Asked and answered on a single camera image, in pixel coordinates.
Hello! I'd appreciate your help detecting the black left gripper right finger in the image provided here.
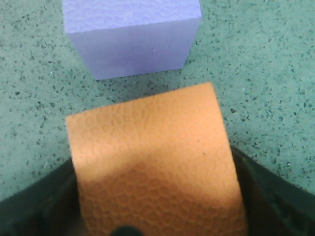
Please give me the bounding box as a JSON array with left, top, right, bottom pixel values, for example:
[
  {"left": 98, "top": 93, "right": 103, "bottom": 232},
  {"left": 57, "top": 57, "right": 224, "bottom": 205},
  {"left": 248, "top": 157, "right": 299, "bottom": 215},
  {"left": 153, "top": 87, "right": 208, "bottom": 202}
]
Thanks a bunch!
[{"left": 231, "top": 147, "right": 315, "bottom": 236}]

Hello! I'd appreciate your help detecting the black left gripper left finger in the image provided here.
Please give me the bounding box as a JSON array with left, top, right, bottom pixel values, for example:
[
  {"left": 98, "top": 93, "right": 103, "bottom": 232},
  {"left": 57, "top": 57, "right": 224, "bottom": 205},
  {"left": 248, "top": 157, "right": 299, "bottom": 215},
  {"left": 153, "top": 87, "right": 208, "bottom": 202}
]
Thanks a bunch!
[{"left": 0, "top": 160, "right": 80, "bottom": 236}]

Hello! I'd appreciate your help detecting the orange foam cube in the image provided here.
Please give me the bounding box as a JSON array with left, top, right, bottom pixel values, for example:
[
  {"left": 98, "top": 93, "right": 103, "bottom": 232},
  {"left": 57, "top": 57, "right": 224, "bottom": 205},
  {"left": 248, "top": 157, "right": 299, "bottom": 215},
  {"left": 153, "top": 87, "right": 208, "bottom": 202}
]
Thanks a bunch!
[{"left": 66, "top": 83, "right": 248, "bottom": 236}]

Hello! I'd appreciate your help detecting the purple foam cube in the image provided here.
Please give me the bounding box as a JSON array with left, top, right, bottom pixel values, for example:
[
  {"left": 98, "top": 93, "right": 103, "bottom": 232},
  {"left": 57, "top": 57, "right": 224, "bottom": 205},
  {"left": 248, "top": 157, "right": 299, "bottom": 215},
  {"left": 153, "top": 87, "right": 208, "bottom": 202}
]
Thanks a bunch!
[{"left": 62, "top": 0, "right": 202, "bottom": 80}]

